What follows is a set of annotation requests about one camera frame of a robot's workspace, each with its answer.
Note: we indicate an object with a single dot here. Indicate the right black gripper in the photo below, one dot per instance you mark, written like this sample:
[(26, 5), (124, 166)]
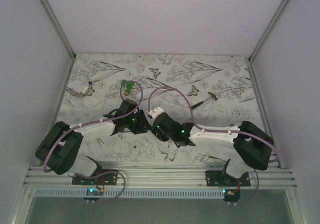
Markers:
[(163, 138)]

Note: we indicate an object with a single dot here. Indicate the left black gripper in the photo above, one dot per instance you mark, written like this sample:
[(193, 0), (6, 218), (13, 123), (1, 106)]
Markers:
[(143, 126)]

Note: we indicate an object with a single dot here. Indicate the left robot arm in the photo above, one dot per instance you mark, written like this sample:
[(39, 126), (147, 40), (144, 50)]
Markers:
[(59, 151)]

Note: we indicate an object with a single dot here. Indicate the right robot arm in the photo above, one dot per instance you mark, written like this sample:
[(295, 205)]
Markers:
[(250, 147)]

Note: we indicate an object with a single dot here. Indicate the green connector part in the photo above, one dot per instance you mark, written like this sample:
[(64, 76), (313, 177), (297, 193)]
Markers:
[(128, 86)]

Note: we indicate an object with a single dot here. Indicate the floral patterned table mat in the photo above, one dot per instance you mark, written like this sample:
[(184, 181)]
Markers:
[(172, 82)]

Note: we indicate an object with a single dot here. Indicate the left small circuit board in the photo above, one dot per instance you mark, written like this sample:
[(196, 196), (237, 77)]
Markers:
[(95, 191)]

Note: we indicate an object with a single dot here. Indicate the small circuit board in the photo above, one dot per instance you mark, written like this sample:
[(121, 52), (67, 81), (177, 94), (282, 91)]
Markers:
[(231, 192), (95, 191)]

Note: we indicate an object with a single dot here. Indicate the right small circuit board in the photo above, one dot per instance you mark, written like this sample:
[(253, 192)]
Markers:
[(231, 192)]

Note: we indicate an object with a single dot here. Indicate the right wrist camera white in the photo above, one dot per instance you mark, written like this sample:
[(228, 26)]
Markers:
[(153, 114)]

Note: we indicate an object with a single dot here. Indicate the aluminium rail beam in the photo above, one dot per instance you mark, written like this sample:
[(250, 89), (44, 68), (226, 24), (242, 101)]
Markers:
[(169, 176)]

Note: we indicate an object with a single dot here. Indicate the hammer with black handle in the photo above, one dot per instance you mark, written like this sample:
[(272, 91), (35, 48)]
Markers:
[(211, 96)]

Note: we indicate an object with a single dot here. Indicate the metal bracket with blue knob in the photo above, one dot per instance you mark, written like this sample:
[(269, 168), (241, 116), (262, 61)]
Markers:
[(83, 90)]

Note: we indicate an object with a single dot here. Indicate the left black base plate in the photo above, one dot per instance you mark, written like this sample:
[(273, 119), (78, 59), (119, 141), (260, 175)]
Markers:
[(110, 178)]

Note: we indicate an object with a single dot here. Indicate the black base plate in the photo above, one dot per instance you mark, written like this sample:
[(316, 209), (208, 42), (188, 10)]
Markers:
[(221, 179), (110, 178)]

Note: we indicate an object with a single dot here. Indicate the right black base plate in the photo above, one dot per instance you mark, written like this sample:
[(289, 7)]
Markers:
[(221, 179)]

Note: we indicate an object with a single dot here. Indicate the grey slotted cable duct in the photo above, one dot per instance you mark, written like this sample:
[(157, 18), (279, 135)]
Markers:
[(133, 193)]

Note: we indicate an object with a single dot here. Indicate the right aluminium frame post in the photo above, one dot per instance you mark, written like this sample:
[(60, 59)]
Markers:
[(269, 29)]

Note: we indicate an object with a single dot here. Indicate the aluminium frame post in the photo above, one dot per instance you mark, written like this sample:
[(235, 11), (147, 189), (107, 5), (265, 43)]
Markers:
[(57, 26), (269, 29)]

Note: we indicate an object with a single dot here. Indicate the left aluminium frame post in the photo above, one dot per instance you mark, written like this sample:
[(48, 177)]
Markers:
[(57, 26)]

